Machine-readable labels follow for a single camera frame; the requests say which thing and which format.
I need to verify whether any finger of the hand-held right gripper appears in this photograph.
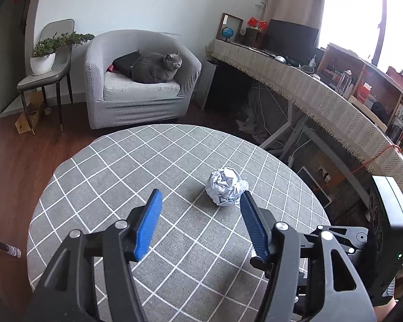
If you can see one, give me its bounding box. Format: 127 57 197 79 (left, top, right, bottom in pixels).
300 225 370 252

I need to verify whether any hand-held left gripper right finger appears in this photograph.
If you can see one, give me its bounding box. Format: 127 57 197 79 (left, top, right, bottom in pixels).
239 191 378 322

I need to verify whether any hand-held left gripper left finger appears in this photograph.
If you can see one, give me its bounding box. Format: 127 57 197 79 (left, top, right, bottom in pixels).
26 189 164 322

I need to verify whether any white paper ball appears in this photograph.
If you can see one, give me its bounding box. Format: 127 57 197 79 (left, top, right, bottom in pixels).
206 167 250 207

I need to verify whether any person's right forearm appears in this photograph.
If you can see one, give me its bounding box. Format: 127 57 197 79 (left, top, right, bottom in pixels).
373 275 398 322

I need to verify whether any white flat panel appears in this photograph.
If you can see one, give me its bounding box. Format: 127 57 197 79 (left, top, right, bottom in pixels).
297 166 333 208

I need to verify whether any round table with checked cloth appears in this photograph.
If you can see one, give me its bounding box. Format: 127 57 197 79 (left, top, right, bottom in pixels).
26 124 331 322

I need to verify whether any grey cloth heap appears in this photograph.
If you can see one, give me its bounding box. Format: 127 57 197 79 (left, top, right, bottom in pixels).
237 84 289 141

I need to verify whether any grey armchair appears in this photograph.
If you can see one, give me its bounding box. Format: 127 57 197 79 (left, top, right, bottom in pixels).
84 30 202 130

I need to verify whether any wooden shelf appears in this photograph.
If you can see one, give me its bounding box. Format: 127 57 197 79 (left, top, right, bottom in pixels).
317 43 403 162

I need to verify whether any desk with beige fringed cloth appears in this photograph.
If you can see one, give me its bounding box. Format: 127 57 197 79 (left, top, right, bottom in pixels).
206 38 403 205

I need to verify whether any black computer tower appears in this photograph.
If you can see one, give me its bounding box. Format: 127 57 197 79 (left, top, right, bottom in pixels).
201 60 252 112

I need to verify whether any grey cat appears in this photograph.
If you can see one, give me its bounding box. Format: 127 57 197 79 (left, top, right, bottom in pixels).
132 51 183 84

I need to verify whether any cardboard box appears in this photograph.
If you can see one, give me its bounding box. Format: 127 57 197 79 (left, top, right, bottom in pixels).
14 92 46 134

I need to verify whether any black cushion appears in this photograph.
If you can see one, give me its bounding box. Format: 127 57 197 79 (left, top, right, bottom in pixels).
112 50 141 74

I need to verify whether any brown box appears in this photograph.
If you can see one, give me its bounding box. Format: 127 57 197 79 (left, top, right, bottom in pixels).
245 27 264 47

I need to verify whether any potted plant white pot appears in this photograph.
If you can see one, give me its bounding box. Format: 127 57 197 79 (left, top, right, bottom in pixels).
30 32 95 76

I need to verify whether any black monitor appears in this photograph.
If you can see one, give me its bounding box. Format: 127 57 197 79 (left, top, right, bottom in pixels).
265 19 320 59

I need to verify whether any grey dining chair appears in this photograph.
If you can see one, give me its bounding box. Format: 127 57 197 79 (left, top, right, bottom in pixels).
17 19 75 136

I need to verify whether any brown door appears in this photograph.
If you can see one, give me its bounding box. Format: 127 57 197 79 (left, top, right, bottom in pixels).
0 0 31 115

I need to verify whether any orange string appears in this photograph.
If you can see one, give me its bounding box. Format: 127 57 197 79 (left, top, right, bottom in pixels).
314 145 403 193

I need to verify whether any black cable grey plug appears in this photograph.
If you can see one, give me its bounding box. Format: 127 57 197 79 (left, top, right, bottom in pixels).
0 233 21 259

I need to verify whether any picture frame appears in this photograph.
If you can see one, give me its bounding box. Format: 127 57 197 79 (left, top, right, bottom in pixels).
216 13 244 42

